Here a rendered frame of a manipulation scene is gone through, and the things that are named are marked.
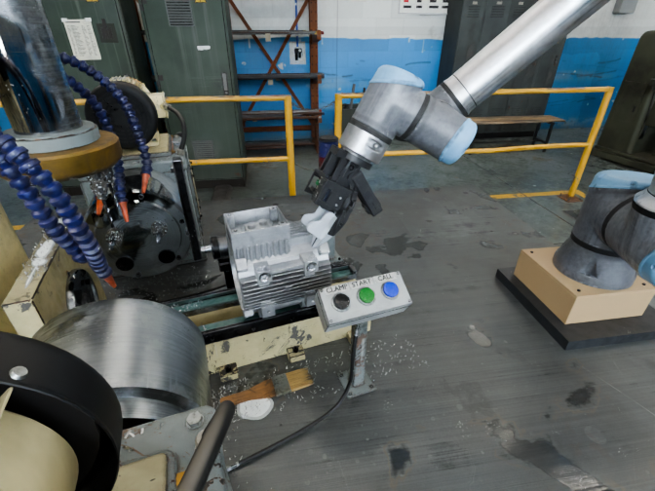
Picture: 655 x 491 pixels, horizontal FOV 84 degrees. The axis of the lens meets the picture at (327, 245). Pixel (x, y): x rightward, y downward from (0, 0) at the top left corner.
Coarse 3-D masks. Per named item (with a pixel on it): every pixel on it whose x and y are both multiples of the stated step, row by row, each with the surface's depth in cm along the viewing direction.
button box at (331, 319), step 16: (320, 288) 67; (336, 288) 67; (352, 288) 68; (400, 288) 69; (320, 304) 66; (352, 304) 66; (368, 304) 66; (384, 304) 67; (400, 304) 68; (336, 320) 64; (352, 320) 65; (368, 320) 69
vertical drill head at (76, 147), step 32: (0, 0) 45; (32, 0) 48; (0, 32) 47; (32, 32) 49; (0, 64) 48; (32, 64) 50; (0, 96) 51; (32, 96) 51; (64, 96) 54; (32, 128) 53; (64, 128) 55; (96, 128) 59; (64, 160) 52; (96, 160) 56; (96, 192) 59
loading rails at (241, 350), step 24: (192, 312) 86; (216, 312) 89; (240, 312) 91; (288, 312) 84; (312, 312) 86; (216, 336) 80; (240, 336) 82; (264, 336) 84; (288, 336) 87; (312, 336) 90; (336, 336) 93; (216, 360) 83; (240, 360) 85
